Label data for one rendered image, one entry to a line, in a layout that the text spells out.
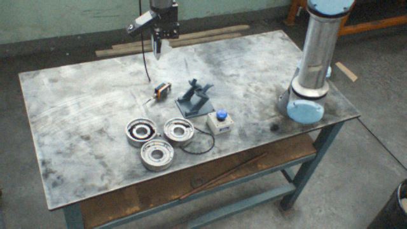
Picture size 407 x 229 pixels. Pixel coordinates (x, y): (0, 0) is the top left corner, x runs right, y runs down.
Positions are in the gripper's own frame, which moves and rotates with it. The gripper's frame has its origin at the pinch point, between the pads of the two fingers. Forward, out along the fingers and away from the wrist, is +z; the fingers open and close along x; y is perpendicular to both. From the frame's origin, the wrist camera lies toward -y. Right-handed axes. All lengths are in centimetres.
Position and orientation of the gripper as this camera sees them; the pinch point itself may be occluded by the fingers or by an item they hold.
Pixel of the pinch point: (155, 56)
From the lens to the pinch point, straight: 135.0
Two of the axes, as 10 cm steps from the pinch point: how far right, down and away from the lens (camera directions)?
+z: -0.8, 7.1, 7.0
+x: -3.5, -6.8, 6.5
